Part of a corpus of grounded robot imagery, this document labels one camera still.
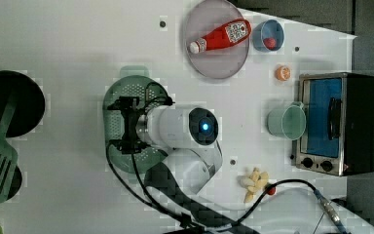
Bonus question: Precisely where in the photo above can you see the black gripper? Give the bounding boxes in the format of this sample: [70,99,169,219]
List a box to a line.
[107,97,147,154]

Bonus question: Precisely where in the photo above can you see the green plastic strainer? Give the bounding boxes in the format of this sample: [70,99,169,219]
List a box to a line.
[102,65,173,174]

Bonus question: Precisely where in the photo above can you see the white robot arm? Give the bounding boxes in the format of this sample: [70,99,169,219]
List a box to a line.
[103,96,275,234]

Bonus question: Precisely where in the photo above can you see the grey round plate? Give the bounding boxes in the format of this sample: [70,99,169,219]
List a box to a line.
[183,0,249,79]

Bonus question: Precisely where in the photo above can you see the black round pan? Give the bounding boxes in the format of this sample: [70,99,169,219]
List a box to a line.
[0,70,46,137]

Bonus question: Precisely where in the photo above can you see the peeled banana toy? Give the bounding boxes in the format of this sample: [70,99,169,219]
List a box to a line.
[239,168,269,204]

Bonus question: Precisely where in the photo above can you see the red ketchup bottle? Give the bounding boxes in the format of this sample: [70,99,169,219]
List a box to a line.
[188,19,251,55]

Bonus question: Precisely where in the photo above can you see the red strawberry toy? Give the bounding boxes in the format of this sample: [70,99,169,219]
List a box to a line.
[267,187,276,196]

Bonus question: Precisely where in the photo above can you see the green plastic cup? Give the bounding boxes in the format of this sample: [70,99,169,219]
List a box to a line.
[267,101,307,140]

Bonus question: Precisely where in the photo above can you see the red toy tomato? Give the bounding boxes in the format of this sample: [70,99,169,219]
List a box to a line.
[263,38,277,50]

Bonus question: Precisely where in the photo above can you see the orange slice toy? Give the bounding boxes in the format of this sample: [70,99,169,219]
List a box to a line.
[275,65,291,81]

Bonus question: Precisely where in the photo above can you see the blue bowl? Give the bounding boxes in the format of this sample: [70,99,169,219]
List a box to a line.
[251,19,284,52]

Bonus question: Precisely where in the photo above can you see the silver toaster oven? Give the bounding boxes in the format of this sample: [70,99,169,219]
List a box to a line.
[295,72,374,176]

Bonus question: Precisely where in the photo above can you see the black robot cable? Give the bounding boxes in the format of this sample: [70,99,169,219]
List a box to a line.
[105,81,352,234]

